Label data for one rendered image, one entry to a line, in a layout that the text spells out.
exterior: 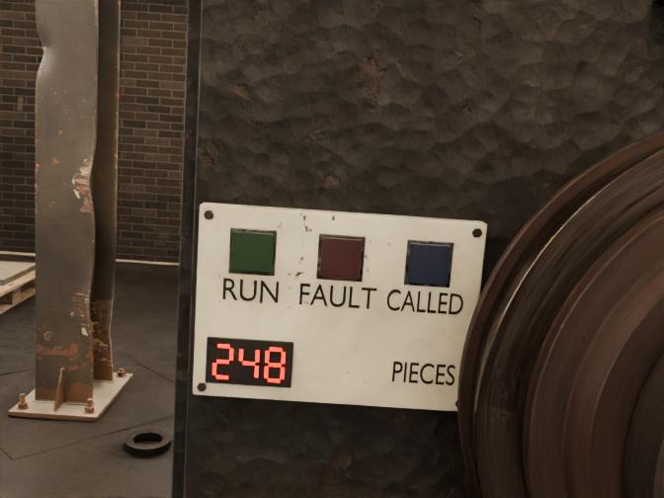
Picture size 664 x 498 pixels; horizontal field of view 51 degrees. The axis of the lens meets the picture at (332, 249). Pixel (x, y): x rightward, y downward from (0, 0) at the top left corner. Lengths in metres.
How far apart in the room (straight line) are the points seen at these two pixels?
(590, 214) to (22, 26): 6.88
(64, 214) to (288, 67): 2.67
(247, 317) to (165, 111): 6.16
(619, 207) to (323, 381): 0.30
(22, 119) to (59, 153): 3.96
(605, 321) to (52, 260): 2.95
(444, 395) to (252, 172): 0.27
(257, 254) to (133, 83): 6.25
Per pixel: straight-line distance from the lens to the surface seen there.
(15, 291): 5.31
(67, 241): 3.27
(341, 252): 0.62
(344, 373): 0.66
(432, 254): 0.63
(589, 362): 0.52
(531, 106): 0.67
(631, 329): 0.51
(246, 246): 0.63
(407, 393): 0.67
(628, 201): 0.53
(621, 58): 0.69
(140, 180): 6.84
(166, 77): 6.78
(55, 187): 3.26
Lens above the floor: 1.31
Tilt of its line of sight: 9 degrees down
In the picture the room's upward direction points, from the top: 4 degrees clockwise
